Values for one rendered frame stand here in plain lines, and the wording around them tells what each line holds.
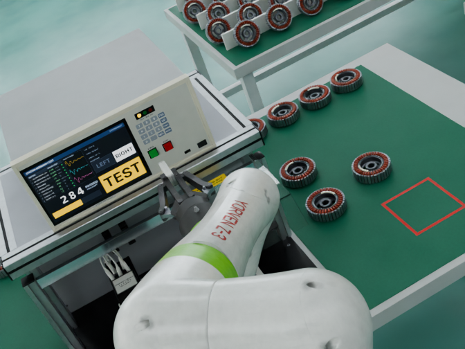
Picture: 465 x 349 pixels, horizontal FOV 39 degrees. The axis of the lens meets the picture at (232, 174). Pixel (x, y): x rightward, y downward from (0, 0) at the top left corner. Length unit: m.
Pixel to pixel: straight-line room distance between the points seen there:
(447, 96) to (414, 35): 1.92
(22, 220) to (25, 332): 0.41
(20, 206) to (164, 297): 1.06
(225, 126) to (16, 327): 0.85
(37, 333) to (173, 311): 1.27
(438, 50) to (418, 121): 1.83
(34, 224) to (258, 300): 1.04
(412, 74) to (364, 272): 0.89
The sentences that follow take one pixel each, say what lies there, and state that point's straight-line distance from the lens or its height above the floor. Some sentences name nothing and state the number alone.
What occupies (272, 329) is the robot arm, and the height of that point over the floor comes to 1.49.
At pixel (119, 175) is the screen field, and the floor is 1.17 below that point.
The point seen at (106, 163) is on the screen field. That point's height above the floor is 1.22.
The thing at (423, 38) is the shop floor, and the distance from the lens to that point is 4.06.
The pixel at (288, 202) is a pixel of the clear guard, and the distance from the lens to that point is 1.46.
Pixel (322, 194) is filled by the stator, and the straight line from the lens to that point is 1.87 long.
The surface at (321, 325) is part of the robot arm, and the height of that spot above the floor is 1.49.
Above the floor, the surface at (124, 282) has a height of 0.92.
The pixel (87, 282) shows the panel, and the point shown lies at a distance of 1.85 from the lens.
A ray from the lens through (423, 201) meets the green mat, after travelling 1.83.
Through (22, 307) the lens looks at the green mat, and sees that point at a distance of 2.05.
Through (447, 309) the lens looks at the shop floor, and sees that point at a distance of 2.54.
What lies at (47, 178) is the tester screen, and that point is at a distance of 1.51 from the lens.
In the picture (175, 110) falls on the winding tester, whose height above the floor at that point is 1.26.
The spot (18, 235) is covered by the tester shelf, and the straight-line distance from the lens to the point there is 1.65.
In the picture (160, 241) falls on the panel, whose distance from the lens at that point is 1.84.
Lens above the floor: 2.00
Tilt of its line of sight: 36 degrees down
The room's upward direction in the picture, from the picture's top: 22 degrees counter-clockwise
